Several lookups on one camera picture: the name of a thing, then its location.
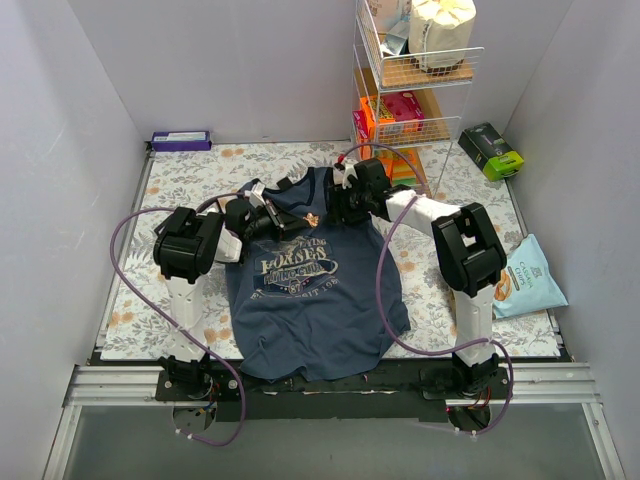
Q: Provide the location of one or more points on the orange yellow box bottom front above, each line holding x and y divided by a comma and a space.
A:
402, 173

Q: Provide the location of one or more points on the black green box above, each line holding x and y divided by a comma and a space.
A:
490, 152

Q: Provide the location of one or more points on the pink white carton top shelf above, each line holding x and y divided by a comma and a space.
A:
384, 17

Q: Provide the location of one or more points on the black display case pink brooch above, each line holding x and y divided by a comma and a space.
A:
284, 184

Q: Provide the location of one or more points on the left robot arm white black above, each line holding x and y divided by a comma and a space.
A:
188, 243

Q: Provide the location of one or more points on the cassava chips bag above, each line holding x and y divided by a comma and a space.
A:
526, 284

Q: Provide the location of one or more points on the navy blue printed t-shirt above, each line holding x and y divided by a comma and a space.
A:
324, 303

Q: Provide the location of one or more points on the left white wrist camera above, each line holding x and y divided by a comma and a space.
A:
255, 195

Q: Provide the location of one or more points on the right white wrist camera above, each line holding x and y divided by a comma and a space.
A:
344, 175

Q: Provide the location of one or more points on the orange snack box upper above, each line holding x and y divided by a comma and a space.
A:
375, 114

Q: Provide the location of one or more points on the purple flat box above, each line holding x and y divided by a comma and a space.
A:
181, 141

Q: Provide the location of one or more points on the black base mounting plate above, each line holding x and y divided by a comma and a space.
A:
402, 389

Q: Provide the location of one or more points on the aluminium rail frame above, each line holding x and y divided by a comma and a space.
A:
113, 428

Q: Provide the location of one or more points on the white wire shelf rack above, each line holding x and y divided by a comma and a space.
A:
442, 97

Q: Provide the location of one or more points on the magenta pink box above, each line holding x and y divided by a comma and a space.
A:
406, 110

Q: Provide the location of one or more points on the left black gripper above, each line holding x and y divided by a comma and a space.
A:
273, 219

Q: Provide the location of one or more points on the cream paper wrapped roll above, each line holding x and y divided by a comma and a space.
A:
439, 33

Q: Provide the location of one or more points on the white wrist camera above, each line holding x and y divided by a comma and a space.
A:
255, 195
344, 175

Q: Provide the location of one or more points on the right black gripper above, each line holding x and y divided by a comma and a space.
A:
338, 204

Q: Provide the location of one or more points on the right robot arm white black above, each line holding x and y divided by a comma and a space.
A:
469, 253

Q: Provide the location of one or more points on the orange box bottom left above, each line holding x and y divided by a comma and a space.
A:
387, 160

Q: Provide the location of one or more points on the teal blue box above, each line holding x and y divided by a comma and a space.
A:
395, 41

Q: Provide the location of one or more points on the floral patterned table mat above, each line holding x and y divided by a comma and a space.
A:
137, 332

